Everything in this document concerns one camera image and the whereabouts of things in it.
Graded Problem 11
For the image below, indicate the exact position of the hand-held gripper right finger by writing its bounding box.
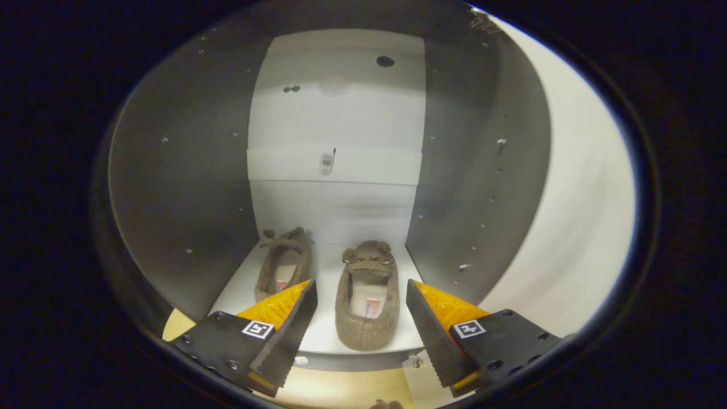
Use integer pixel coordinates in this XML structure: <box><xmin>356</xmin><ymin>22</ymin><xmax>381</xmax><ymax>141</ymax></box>
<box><xmin>406</xmin><ymin>279</ymin><xmax>563</xmax><ymax>398</ymax></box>

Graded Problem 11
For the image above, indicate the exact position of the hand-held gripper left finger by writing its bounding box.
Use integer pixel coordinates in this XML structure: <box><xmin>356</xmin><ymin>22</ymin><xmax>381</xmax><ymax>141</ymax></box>
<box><xmin>169</xmin><ymin>279</ymin><xmax>319</xmax><ymax>398</ymax></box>

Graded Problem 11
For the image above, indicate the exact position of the brown fluffy slipper shoe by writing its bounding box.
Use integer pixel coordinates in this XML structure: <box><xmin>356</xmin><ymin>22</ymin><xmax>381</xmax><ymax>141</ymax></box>
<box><xmin>335</xmin><ymin>240</ymin><xmax>402</xmax><ymax>352</ymax></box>
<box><xmin>254</xmin><ymin>227</ymin><xmax>315</xmax><ymax>303</ymax></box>

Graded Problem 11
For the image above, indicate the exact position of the grey shoe cabinet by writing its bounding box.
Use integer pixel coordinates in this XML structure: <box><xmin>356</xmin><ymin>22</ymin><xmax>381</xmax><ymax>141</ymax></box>
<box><xmin>108</xmin><ymin>0</ymin><xmax>553</xmax><ymax>373</ymax></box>

